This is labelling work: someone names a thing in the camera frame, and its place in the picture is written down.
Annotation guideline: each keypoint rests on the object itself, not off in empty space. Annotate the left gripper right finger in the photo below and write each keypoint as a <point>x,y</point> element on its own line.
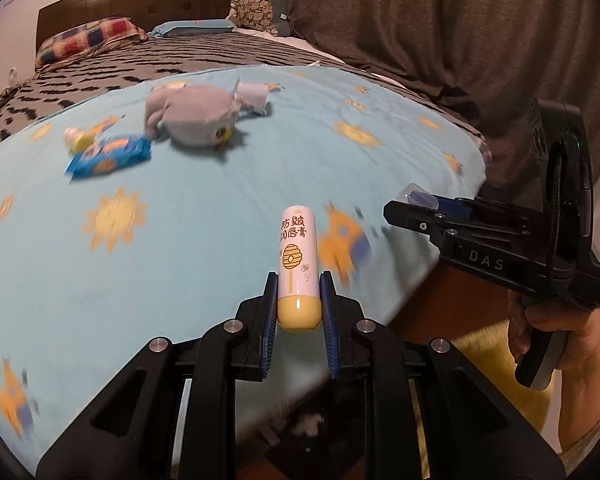
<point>428,411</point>

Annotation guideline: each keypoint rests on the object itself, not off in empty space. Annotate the grey plush toy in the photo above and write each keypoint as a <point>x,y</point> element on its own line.
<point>201,115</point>

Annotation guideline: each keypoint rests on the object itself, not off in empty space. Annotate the blue wet wipes pack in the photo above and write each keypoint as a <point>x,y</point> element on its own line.
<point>109,155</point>

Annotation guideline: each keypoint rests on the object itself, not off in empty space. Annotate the yellow fluffy rug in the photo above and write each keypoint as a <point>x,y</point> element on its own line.
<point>487,348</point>

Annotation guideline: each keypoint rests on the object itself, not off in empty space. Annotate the white yarn ball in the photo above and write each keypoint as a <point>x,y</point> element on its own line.
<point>307,426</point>

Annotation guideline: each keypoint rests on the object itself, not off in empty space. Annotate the person's right hand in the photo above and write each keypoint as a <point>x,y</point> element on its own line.
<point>582,328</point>

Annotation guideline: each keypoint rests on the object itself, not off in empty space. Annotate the dark brown curtain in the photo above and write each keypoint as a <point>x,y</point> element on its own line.
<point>479,59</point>

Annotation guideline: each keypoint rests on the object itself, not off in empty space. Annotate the person's right forearm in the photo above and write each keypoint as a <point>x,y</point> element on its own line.
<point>580,408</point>

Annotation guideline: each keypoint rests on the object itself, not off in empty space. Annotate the white bottle yellow cap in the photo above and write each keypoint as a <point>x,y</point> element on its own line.
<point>78,140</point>

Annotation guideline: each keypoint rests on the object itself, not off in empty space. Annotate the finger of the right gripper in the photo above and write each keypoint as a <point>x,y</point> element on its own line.
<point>420,219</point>

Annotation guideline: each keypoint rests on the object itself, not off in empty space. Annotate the patterned cushion by curtain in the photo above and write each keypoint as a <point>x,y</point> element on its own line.
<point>269,16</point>

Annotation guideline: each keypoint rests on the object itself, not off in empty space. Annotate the dark wooden headboard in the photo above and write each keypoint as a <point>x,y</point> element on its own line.
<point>66,14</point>

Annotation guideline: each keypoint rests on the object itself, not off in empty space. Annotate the folded light blue pillow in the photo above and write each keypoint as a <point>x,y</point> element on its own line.
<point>173,29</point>

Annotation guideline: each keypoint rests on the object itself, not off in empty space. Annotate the grey black patterned blanket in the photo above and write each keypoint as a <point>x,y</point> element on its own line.
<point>53,92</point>

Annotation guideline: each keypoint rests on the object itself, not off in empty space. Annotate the lip balm tube yellow cap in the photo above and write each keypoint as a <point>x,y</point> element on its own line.
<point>299,307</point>

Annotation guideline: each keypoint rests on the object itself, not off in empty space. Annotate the light blue sun-print sheet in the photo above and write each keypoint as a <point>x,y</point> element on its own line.
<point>91,269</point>

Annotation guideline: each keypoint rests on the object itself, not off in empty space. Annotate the small clear plastic piece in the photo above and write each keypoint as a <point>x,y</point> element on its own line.
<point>414,195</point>

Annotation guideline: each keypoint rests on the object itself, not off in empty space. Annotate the plaid red blue pillow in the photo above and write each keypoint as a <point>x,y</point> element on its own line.
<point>86,40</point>

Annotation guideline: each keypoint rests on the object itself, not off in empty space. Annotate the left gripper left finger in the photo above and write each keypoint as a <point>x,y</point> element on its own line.
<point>170,393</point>

